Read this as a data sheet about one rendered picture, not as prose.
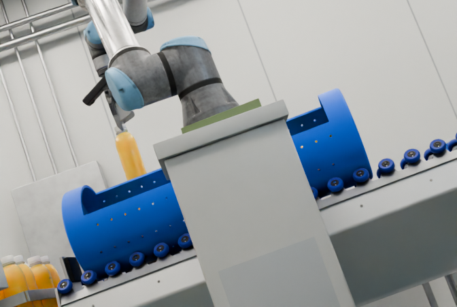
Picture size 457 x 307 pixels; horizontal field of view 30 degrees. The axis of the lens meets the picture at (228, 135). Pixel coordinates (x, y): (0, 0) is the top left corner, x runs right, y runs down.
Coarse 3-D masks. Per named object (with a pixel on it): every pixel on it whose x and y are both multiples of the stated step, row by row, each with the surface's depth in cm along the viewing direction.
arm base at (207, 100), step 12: (204, 84) 208; (216, 84) 210; (180, 96) 211; (192, 96) 208; (204, 96) 207; (216, 96) 207; (228, 96) 210; (192, 108) 208; (204, 108) 205; (216, 108) 205; (228, 108) 206; (192, 120) 206
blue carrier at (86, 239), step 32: (320, 96) 245; (288, 128) 261; (320, 128) 237; (352, 128) 235; (320, 160) 236; (352, 160) 236; (128, 192) 266; (160, 192) 240; (320, 192) 242; (64, 224) 244; (96, 224) 242; (128, 224) 241; (160, 224) 240; (96, 256) 243; (128, 256) 244
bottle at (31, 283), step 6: (18, 264) 247; (24, 264) 248; (24, 270) 245; (30, 270) 247; (30, 276) 246; (30, 282) 245; (30, 288) 244; (36, 288) 246; (36, 300) 244; (36, 306) 243; (42, 306) 245
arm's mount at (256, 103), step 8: (248, 104) 204; (256, 104) 204; (224, 112) 203; (232, 112) 203; (240, 112) 203; (200, 120) 203; (208, 120) 203; (216, 120) 203; (184, 128) 202; (192, 128) 202
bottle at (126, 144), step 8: (120, 136) 278; (128, 136) 278; (120, 144) 277; (128, 144) 277; (136, 144) 279; (120, 152) 277; (128, 152) 276; (136, 152) 277; (120, 160) 278; (128, 160) 276; (136, 160) 276; (128, 168) 276; (136, 168) 276; (144, 168) 278; (128, 176) 276; (136, 176) 275
